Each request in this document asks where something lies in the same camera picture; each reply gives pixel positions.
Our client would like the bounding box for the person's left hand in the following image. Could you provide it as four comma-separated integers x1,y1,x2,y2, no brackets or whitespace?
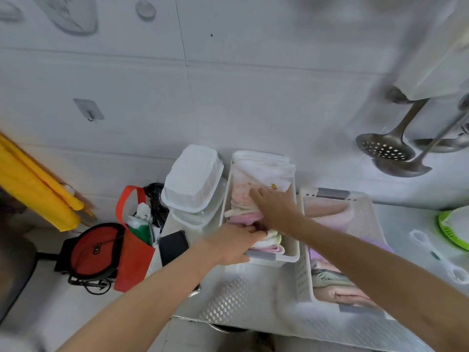
205,223,268,266

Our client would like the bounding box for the person's right hand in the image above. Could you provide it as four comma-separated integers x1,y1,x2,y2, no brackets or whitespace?
249,186,305,235

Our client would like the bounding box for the white banana print cloth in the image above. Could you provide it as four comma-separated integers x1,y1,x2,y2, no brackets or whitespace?
231,150,297,193

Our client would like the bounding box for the peach towel with white trim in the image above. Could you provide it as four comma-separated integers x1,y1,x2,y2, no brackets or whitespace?
230,183,257,209

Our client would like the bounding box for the white basket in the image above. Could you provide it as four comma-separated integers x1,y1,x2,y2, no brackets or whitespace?
296,186,395,321
219,150,301,268

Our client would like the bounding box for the person's right forearm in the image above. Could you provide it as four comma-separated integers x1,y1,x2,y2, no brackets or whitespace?
289,216,469,352

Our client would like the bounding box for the person's left forearm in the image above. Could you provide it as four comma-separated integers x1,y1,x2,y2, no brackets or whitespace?
57,242,224,352

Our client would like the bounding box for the clear food container white lid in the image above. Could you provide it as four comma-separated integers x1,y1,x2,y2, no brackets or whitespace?
170,177,229,231
161,144,225,214

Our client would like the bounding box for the black smartphone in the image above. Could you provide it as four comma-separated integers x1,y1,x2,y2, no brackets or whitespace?
158,230,190,268

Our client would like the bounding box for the black plastic bag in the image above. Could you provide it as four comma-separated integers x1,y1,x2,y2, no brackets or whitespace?
143,183,170,231

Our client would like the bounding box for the green and white packet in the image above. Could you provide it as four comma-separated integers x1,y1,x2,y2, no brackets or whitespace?
126,202,154,246

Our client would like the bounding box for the red tote bag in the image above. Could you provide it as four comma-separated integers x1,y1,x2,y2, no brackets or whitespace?
114,185,156,293

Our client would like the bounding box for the steel skimmer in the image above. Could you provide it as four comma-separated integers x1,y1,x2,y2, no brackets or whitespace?
355,98,429,162

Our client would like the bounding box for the red and black round appliance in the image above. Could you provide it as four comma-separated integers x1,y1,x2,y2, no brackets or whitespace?
55,222,125,281

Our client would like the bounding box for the white bowl with green rim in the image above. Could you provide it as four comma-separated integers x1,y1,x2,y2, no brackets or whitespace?
438,205,469,252

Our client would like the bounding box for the slim steel ladle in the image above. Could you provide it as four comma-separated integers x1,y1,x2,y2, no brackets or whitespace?
414,124,469,154

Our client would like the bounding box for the yellow cloth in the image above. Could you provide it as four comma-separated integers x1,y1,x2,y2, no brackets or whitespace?
0,132,97,232

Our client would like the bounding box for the steel ladle with wooden handle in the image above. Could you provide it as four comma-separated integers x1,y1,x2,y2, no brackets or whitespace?
372,110,469,178

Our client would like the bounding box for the clear adhesive wall hook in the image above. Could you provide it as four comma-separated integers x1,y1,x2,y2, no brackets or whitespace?
73,98,105,122

